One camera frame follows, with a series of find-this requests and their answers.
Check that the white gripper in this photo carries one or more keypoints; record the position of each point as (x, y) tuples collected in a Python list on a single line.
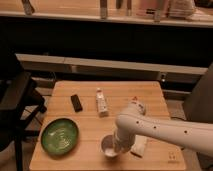
[(122, 141)]

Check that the white ceramic cup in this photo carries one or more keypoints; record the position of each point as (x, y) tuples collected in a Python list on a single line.
[(108, 146)]

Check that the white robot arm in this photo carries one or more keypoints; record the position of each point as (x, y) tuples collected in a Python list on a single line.
[(131, 122)]

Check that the green ceramic bowl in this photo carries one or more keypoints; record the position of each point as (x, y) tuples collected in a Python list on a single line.
[(60, 137)]

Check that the white squeeze tube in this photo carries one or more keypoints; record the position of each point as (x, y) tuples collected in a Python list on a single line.
[(101, 103)]

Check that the black rectangular bar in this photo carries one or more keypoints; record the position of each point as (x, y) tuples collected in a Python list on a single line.
[(76, 103)]

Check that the black chair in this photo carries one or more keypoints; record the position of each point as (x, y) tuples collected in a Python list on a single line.
[(19, 104)]

